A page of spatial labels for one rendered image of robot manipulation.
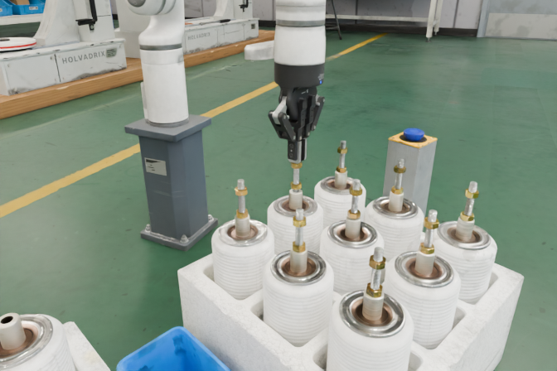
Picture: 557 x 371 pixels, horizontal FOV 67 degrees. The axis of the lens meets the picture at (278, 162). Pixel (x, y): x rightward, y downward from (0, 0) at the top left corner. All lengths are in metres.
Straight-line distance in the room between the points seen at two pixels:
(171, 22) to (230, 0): 3.35
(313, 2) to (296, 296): 0.39
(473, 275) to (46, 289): 0.84
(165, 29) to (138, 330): 0.61
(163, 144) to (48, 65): 1.71
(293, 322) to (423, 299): 0.17
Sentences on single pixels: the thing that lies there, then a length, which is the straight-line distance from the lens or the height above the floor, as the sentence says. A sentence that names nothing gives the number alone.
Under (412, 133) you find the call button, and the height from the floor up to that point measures 0.33.
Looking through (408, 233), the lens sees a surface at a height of 0.23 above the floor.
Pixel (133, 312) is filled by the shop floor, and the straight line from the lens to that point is 0.94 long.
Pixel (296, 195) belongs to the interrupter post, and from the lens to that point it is 0.71.
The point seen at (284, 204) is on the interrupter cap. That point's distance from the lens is 0.73.
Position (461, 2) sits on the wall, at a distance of 5.69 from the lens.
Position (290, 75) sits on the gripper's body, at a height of 0.48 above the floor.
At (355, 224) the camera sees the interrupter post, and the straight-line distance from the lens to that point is 0.64.
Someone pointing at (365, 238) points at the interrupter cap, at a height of 0.25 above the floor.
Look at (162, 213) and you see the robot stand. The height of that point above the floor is 0.09.
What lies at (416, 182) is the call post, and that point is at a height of 0.24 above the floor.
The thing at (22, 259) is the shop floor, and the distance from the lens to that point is 1.19.
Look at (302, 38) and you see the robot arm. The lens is 0.61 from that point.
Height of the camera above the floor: 0.61
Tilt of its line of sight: 23 degrees down
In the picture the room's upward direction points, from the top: straight up
